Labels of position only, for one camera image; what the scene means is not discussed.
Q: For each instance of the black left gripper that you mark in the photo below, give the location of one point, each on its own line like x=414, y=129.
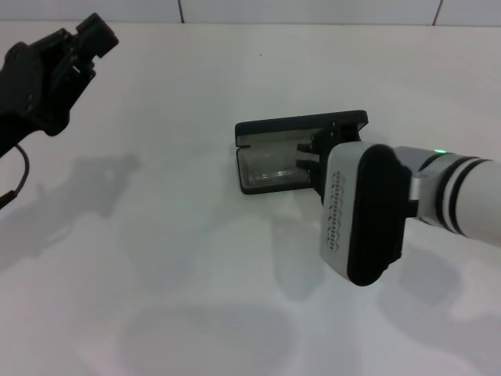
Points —
x=31, y=90

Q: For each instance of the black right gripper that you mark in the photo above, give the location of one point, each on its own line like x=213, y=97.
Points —
x=344, y=133

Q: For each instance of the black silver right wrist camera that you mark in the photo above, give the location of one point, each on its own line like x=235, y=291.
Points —
x=375, y=215

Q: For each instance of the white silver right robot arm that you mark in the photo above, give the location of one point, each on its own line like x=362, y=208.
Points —
x=462, y=196

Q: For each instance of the clear transparent glasses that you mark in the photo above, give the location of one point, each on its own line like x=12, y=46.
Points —
x=278, y=172

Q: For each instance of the black glasses case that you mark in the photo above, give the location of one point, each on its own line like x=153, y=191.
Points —
x=297, y=121

